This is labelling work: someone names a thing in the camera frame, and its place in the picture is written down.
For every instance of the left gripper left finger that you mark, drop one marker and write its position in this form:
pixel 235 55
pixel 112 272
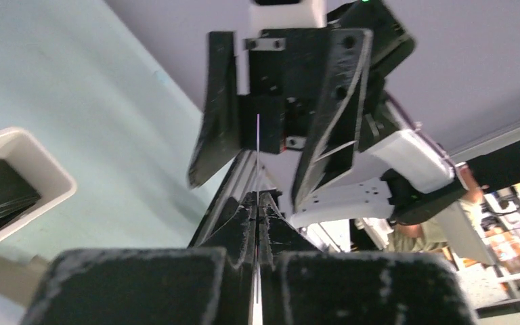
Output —
pixel 207 284

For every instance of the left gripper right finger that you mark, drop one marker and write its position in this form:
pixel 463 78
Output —
pixel 303 285

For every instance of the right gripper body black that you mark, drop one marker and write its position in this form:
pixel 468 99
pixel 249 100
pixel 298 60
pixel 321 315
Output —
pixel 286 83

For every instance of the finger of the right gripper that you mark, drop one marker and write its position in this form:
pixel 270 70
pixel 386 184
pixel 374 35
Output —
pixel 219 137
pixel 328 152

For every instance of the white plastic tray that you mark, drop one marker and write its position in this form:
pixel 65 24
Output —
pixel 32 181

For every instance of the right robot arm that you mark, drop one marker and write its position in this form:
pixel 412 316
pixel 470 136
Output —
pixel 420 176

